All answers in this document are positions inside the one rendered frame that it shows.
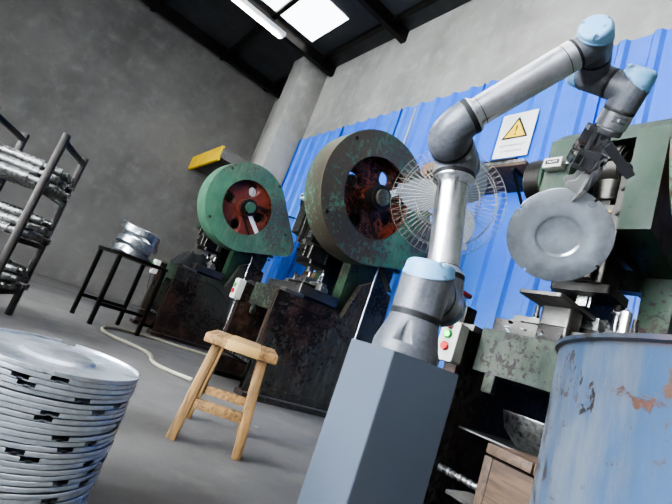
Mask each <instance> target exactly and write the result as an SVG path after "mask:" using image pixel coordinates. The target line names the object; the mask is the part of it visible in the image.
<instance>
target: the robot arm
mask: <svg viewBox="0 0 672 504"><path fill-rule="evenodd" d="M614 39H615V24H614V21H613V19H612V18H611V17H610V16H608V15H604V14H596V15H592V16H590V17H588V18H586V19H585V20H583V21H582V23H581V24H580V25H579V27H578V31H577V35H576V36H574V37H573V38H571V39H569V40H568V41H566V42H564V43H563V44H561V45H559V46H558V47H556V48H554V49H553V50H551V51H549V52H548V53H546V54H544V55H543V56H541V57H539V58H538V59H536V60H534V61H533V62H531V63H529V64H528V65H526V66H524V67H523V68H521V69H519V70H518V71H516V72H514V73H513V74H511V75H509V76H508V77H506V78H504V79H503V80H501V81H499V82H498V83H496V84H494V85H493V86H491V87H489V88H488V89H486V90H484V91H483V92H481V93H479V94H478V95H476V96H474V97H473V98H471V99H470V98H463V99H462V100H460V101H459V102H457V103H456V104H454V105H453V106H451V107H450V108H448V109H447V110H446V111H445V112H444V113H443V114H442V115H441V116H440V117H439V118H438V119H437V120H436V121H435V123H434V124H433V126H432V127H431V129H430V132H429V134H428V141H427V142H428V148H429V151H430V153H431V155H432V157H433V159H434V172H433V182H434V184H435V185H436V186H437V191H436V198H435V206H434V213H433V221H432V229H431V236H430V244H429V251H428V259H427V258H421V257H410V258H409V259H408V260H407V261H406V264H405V267H404V268H403V270H402V271H403V272H402V276H401V279H400V282H399V285H398V288H397V291H396V294H395V297H394V301H393V304H392V307H391V310H390V313H389V316H388V317H387V319H386V320H385V321H384V323H383V324H382V326H381V327H380V328H379V330H378V331H377V333H376V334H375V335H374V338H373V341H372V344H374V345H377V346H381V347H384V348H387V349H391V350H394V351H397V352H400V353H402V354H405V355H408V356H410V357H413V358H416V359H418V360H421V361H424V362H426V363H429V364H432V365H434V366H437V362H438V359H439V355H438V330H439V327H449V326H452V325H454V324H456V323H457V322H458V321H459V320H460V319H461V318H462V317H463V315H464V313H465V309H466V301H465V297H464V296H463V291H464V281H465V275H464V274H463V273H462V271H461V270H460V262H461V253H462V244H463V235H464V225H465V216H466V207H467V198H468V189H469V188H471V187H472V186H473V185H474V184H475V178H476V176H477V175H478V173H479V170H480V155H479V152H478V150H477V149H476V146H475V143H474V140H473V137H474V136H475V135H476V134H478V133H480V132H482V131H483V129H484V126H485V125H486V124H487V123H489V122H491V121H492V120H494V119H496V118H498V117H499V116H501V115H503V114H505V113H506V112H508V111H510V110H511V109H513V108H515V107H517V106H518V105H520V104H522V103H523V102H525V101H527V100H529V99H530V98H532V97H534V96H535V95H537V94H539V93H541V92H542V91H544V90H546V89H548V88H549V87H551V86H553V85H554V84H556V83H558V82H560V81H561V80H563V79H565V78H566V81H567V83H568V84H569V85H570V86H573V87H575V88H576V89H578V90H580V91H585V92H587V93H590V94H593V95H595V96H598V97H601V98H603V99H606V100H607V102H606V103H605V105H604V107H603V109H602V111H601V112H600V114H599V116H598V118H597V119H596V123H595V124H593V123H590V122H587V124H586V126H585V128H584V130H583V131H582V133H581V135H580V137H579V139H578V140H577V141H575V142H574V143H573V145H572V147H571V149H570V151H569V153H568V154H567V156H566V159H567V161H568V163H569V165H570V167H573V168H576V170H577V171H576V172H575V173H574V174H572V175H566V176H564V178H563V182H564V183H566V184H565V186H566V188H568V189H569V190H571V191H573V192H574V193H576V194H575V195H574V197H573V199H572V200H571V201H572V202H575V201H576V200H578V199H579V198H581V197H582V196H583V195H584V194H586V192H587V191H589V190H590V189H591V187H592V186H593V185H594V184H595V183H596V181H597V180H598V178H599V176H600V174H601V172H602V171H603V170H604V168H605V166H606V164H607V162H608V158H609V157H610V158H611V160H612V161H613V163H614V164H615V165H616V167H617V172H618V174H619V175H621V176H624V178H625V179H629V178H631V177H633V176H634V175H635V173H634V171H633V165H632V164H631V163H629V162H626V160H625V159H624V158H623V156H622V155H621V153H620V152H619V151H618V149H617V148H616V146H615V145H614V144H613V142H612V141H611V138H612V137H613V138H621V136H622V135H623V132H625V131H626V129H627V128H628V126H629V125H630V123H631V121H632V120H633V118H634V116H635V115H636V113H637V111H638V110H639V108H640V107H641V105H642V103H643V102H644V100H645V98H646V97H647V95H648V94H649V93H650V92H651V88H652V87H653V85H654V83H655V81H656V79H657V77H658V73H657V72H656V71H655V70H653V69H650V68H647V67H644V66H640V65H637V64H632V63H631V64H628V65H627V67H626V68H625V69H624V70H623V69H619V68H616V67H614V66H611V62H612V51H613V42H614ZM601 136H602V137H601ZM570 152H571V153H570ZM569 154H570V155H569Z"/></svg>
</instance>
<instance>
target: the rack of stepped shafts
mask: <svg viewBox="0 0 672 504"><path fill-rule="evenodd" d="M0 123H1V124H2V125H3V126H4V127H6V128H7V129H8V130H9V131H10V132H11V133H12V134H13V135H14V136H16V137H17V138H18V139H19V140H18V142H17V144H16V146H15V148H12V147H9V146H7V145H4V144H2V143H0V192H1V190H2V188H3V186H4V184H5V182H6V181H7V180H8V181H10V182H13V183H15V184H18V185H21V186H23V187H26V188H29V189H31V190H34V191H33V193H32V195H31V197H30V199H29V201H28V203H27V204H26V206H25V208H24V209H23V208H20V207H18V206H15V205H12V204H10V203H7V202H4V201H1V200H0V231H3V232H6V233H9V234H11V236H10V238H9V239H8V241H7V243H6V245H5V247H4V249H3V251H2V253H1V255H0V294H14V295H13V297H12V299H11V301H10V303H9V305H8V307H7V309H6V311H5V313H4V314H6V315H9V316H11V315H12V314H13V312H14V310H15V308H16V306H17V304H18V302H19V300H20V298H21V296H22V294H23V292H24V290H26V291H27V290H28V289H29V287H30V285H29V284H28V282H29V280H30V278H31V276H32V274H33V272H34V270H35V268H36V266H37V264H38V262H39V260H40V258H41V256H42V254H43V252H44V250H45V248H46V246H47V245H48V246H49V245H50V244H51V242H52V240H50V238H51V237H52V235H53V232H54V230H55V228H56V226H57V224H58V222H59V220H60V217H61V215H62V213H63V211H64V209H65V207H66V205H67V203H68V201H69V199H70V197H71V195H72V194H73V192H74V189H75V187H76V185H77V183H78V181H79V179H80V177H81V175H82V173H83V171H84V169H85V167H86V165H87V163H88V161H89V160H88V158H85V157H81V156H80V155H79V154H78V152H77V151H76V150H75V149H74V147H73V146H72V145H71V144H70V142H69V141H70V139H71V136H70V135H69V134H67V133H63V135H62V136H61V138H60V140H59V142H58V144H57V146H56V148H55V150H54V152H53V154H52V156H51V158H50V160H49V162H48V163H46V161H45V160H42V159H40V158H37V157H34V156H32V155H29V154H27V153H24V152H22V150H23V149H24V147H25V145H26V143H27V141H28V139H29V137H30V135H29V134H27V133H24V132H23V133H22V134H21V133H20V132H19V131H18V130H17V129H16V128H15V127H14V126H13V125H12V124H11V123H9V122H8V121H7V120H6V119H5V118H4V117H3V116H2V115H1V114H0ZM65 148H66V149H67V150H68V152H69V153H70V154H71V155H72V156H73V157H74V159H75V160H76V161H77V162H78V163H79V165H78V167H77V169H76V171H75V173H74V175H73V177H71V175H70V174H69V173H67V172H64V170H63V169H61V168H58V167H56V166H57V164H58V162H59V160H60V158H61V156H62V154H63V152H64V150H65ZM66 183H67V184H69V185H68V186H67V184H66ZM42 194H43V195H44V196H46V197H47V198H49V199H50V200H52V201H53V202H55V203H56V204H58V207H57V209H56V211H55V213H54V215H53V217H52V219H51V221H49V220H46V219H45V218H43V217H41V216H38V215H36V214H34V213H33V211H34V209H35V207H36V205H37V203H38V201H39V199H40V197H41V195H42ZM60 199H61V200H60ZM34 223H36V224H34ZM37 224H39V225H41V226H44V227H47V229H46V228H44V227H41V226H39V225H37ZM34 232H36V233H39V234H41V235H43V237H42V236H39V235H37V234H35V233H34ZM20 237H21V238H20ZM23 238H24V239H23ZM26 239H27V240H26ZM29 240H30V241H29ZM31 240H33V241H36V242H39V244H38V243H35V242H32V241H31ZM17 243H21V244H25V245H28V246H31V247H35V248H37V249H36V251H35V253H34V255H33V257H32V259H31V261H30V263H29V265H28V267H27V266H24V265H21V264H18V263H15V262H12V260H10V259H9V258H10V256H11V254H12V252H13V250H14V248H15V246H16V245H17ZM16 288H17V289H16Z"/></svg>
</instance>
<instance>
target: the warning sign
mask: <svg viewBox="0 0 672 504"><path fill-rule="evenodd" d="M538 113H539V109H535V110H530V111H526V112H522V113H517V114H513V115H508V116H504V119H503V123H502V126H501V129H500V133H499V136H498V140H497V143H496V146H495V150H494V153H493V157H492V160H493V159H500V158H507V157H513V156H520V155H527V152H528V149H529V145H530V141H531V138H532V134H533V131H534V127H535V123H536V120H537V116H538Z"/></svg>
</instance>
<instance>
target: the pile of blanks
mask: <svg viewBox="0 0 672 504"><path fill-rule="evenodd" d="M137 383H138V381H137V382H136V383H133V384H128V385H106V384H96V383H89V382H82V381H77V380H71V379H66V378H62V377H57V376H53V375H49V374H47V373H45V372H37V371H33V370H30V369H26V368H23V367H20V366H17V365H14V364H11V363H8V362H5V361H2V360H0V504H86V503H87V500H88V497H89V495H90V493H91V490H92V489H93V487H94V485H95V482H96V481H97V478H98V477H99V474H100V471H101V469H102V466H103V464H104V461H105V460H106V458H107V456H108V454H109V449H110V447H111V446H112V445H113V443H114V440H115V439H113V438H114V436H115V435H116V433H117V431H118V428H119V424H120V423H121V422H122V420H123V418H124V415H125V413H126V409H127V406H128V404H129V401H130V399H131V396H132V394H133V393H134V391H135V388H136V385H137Z"/></svg>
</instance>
